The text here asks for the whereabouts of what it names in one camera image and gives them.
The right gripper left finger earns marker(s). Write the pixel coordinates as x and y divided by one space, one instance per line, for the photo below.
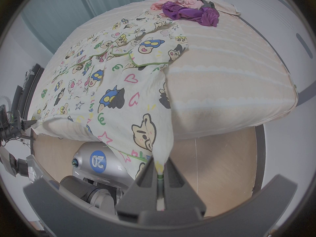
138 196

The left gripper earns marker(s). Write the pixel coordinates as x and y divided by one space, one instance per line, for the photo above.
17 127

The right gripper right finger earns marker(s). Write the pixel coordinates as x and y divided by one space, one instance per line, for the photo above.
180 196

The white printed pyjama top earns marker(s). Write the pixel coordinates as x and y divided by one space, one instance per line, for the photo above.
118 88

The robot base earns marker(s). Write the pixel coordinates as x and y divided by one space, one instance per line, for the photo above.
111 157

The bed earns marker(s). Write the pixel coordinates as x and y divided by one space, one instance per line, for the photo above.
222 83

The dark grey chair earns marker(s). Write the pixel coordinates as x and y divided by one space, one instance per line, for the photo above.
27 88

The blue-green curtain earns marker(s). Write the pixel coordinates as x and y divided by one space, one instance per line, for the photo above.
61 13

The purple satin garment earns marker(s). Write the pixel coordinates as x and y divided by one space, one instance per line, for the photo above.
187 12

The cream pillow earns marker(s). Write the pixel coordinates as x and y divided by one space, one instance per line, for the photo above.
227 7

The dark grey garment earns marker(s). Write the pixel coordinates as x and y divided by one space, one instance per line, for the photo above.
206 2

